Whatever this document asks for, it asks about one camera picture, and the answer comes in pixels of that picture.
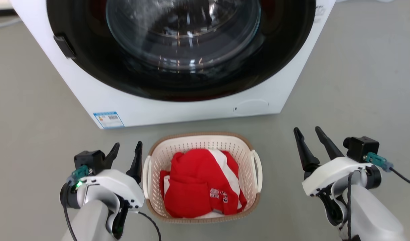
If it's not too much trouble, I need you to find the teal left camera connector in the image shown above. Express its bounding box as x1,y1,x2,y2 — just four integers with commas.
67,165,90,185

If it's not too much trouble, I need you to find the steel washer drum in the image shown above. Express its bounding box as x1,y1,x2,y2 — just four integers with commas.
106,0,262,72

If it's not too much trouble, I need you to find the small printed text sticker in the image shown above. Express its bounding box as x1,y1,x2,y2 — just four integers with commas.
314,5,327,24

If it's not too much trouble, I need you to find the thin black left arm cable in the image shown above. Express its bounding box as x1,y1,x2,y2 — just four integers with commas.
137,211,162,241

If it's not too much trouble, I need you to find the cream perforated laundry basket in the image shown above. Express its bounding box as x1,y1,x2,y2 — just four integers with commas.
142,132,263,224

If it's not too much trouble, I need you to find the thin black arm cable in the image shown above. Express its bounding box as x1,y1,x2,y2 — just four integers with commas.
137,211,162,241
391,167,410,188

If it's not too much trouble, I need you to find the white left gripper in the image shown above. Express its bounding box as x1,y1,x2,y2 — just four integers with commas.
77,141,145,212

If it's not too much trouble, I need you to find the round white filter cover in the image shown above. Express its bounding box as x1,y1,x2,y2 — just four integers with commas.
233,99,269,116

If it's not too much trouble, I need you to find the white power cable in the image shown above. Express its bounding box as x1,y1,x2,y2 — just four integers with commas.
0,17,22,30

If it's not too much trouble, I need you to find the teal camera connector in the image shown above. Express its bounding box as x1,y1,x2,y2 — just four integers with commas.
67,165,90,185
366,152,395,173

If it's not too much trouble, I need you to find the blue energy label sticker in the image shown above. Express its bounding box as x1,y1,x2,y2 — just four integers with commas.
93,111,125,130

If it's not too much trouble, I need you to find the round black glass washer door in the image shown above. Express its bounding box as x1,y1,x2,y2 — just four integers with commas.
46,0,317,102

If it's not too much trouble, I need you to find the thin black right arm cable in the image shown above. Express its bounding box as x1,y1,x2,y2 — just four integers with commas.
391,167,410,188

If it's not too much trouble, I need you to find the white front-load washing machine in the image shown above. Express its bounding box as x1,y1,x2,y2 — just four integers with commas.
11,0,336,130

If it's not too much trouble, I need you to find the teal right camera connector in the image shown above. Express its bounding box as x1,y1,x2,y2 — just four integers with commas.
366,152,395,173

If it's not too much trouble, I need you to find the red and white garment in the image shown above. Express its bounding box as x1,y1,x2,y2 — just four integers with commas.
160,149,247,219

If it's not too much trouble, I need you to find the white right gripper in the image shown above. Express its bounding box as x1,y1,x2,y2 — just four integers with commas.
294,126,373,197

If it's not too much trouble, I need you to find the black washer door handle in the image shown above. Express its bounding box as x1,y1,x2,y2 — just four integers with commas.
54,33,76,60

